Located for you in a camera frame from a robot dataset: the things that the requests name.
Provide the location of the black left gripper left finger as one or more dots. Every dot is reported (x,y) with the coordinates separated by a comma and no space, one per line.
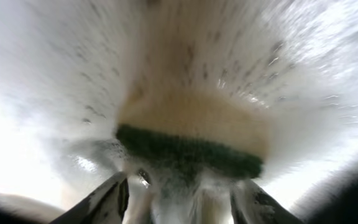
(106,204)

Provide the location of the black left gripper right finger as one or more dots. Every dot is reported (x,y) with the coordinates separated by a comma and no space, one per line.
(250,204)

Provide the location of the yellow sponge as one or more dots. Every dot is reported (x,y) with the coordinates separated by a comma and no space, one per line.
(187,141)

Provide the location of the black soapy water tray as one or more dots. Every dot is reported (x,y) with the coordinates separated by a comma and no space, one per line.
(67,68)

